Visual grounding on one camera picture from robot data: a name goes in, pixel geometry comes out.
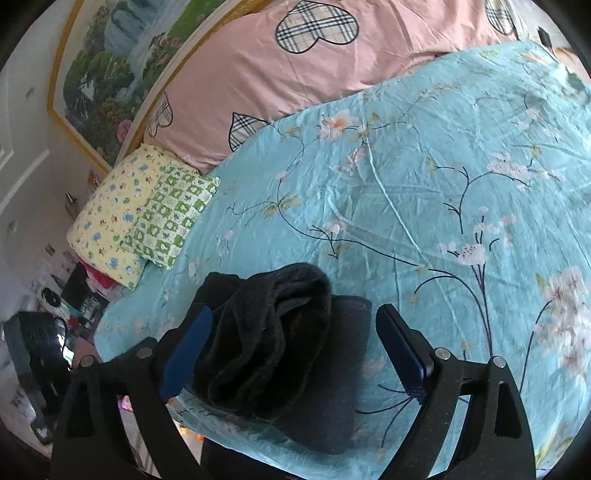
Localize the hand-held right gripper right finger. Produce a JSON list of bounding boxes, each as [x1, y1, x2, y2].
[[376, 304, 539, 480]]

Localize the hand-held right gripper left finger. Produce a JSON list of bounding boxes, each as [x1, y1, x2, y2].
[[48, 306, 214, 480]]

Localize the black pants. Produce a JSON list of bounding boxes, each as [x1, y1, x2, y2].
[[157, 262, 374, 455]]

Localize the red cloth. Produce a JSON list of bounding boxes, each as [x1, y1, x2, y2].
[[78, 261, 116, 291]]

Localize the black flat device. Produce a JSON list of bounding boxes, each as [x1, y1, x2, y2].
[[60, 263, 93, 308]]

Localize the green checkered pillow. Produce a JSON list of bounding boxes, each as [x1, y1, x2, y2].
[[121, 159, 220, 271]]

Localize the black bag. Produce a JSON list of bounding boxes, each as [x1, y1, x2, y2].
[[4, 311, 72, 416]]

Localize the yellow patterned pillow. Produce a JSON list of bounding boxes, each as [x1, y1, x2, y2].
[[66, 143, 174, 291]]

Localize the blue floral bed sheet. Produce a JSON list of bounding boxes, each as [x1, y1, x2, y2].
[[95, 39, 591, 480]]

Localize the gold framed landscape painting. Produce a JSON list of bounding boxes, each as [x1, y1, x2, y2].
[[47, 0, 232, 171]]

